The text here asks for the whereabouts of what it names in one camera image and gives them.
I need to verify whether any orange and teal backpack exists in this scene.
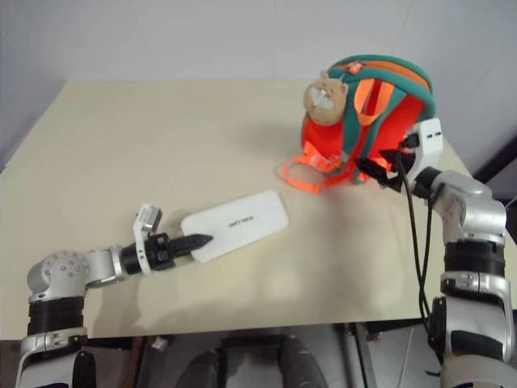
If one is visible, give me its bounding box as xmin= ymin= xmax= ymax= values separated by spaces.
xmin=277 ymin=53 xmax=436 ymax=196

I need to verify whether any brown plush animal charm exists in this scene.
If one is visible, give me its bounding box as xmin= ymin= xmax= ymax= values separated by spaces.
xmin=303 ymin=70 xmax=351 ymax=124

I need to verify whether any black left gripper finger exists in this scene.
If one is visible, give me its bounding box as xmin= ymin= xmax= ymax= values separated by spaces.
xmin=174 ymin=242 xmax=208 ymax=259
xmin=173 ymin=233 xmax=215 ymax=248

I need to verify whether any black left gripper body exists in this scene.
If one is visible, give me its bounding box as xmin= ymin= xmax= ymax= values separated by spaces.
xmin=144 ymin=231 xmax=178 ymax=272

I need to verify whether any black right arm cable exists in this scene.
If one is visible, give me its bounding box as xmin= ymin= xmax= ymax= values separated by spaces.
xmin=397 ymin=139 xmax=432 ymax=333

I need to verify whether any dark background furniture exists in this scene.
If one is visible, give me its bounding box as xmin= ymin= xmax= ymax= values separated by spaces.
xmin=471 ymin=131 xmax=517 ymax=213

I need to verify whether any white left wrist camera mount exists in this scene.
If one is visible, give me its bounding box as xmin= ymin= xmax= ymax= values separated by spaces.
xmin=130 ymin=205 xmax=163 ymax=276

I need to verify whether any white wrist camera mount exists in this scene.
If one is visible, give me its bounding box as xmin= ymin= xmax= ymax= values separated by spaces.
xmin=405 ymin=117 xmax=444 ymax=179
xmin=130 ymin=205 xmax=163 ymax=276

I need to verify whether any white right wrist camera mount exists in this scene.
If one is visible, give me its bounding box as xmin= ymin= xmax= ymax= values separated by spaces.
xmin=405 ymin=117 xmax=444 ymax=179

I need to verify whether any metal table frame leg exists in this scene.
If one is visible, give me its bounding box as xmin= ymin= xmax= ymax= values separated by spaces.
xmin=342 ymin=322 xmax=383 ymax=388

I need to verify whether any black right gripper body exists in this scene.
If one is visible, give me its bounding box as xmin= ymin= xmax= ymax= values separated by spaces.
xmin=378 ymin=148 xmax=418 ymax=192

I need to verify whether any white box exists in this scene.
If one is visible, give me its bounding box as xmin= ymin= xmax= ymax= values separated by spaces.
xmin=180 ymin=189 xmax=292 ymax=265

